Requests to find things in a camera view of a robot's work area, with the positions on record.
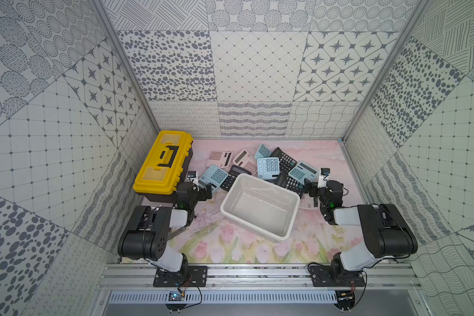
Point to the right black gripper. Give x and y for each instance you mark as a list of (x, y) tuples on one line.
[(314, 187)]

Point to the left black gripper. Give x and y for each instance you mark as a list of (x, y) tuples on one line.
[(201, 189)]

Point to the small black calculator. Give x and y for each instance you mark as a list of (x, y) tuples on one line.
[(234, 172)]

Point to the white plastic storage box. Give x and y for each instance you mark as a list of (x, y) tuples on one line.
[(265, 208)]

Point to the pink calculator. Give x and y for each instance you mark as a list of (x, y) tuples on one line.
[(307, 202), (246, 160), (221, 159)]

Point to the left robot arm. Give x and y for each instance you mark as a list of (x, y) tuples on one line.
[(147, 233)]

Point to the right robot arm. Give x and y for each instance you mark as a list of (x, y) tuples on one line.
[(386, 235)]

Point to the black calculator back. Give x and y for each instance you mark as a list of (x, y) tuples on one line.
[(286, 162)]

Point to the small blue calculator back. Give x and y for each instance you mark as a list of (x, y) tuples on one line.
[(262, 152)]

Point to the yellow black toolbox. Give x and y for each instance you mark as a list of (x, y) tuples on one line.
[(165, 167)]

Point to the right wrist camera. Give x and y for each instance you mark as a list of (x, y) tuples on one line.
[(323, 177)]

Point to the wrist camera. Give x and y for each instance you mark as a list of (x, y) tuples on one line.
[(192, 177), (323, 177)]

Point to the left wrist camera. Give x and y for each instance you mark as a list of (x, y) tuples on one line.
[(192, 177)]

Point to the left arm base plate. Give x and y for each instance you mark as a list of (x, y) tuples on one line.
[(192, 275)]

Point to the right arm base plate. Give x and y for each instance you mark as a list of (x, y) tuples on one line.
[(325, 276)]

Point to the aluminium rail frame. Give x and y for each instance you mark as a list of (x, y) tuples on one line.
[(252, 284)]

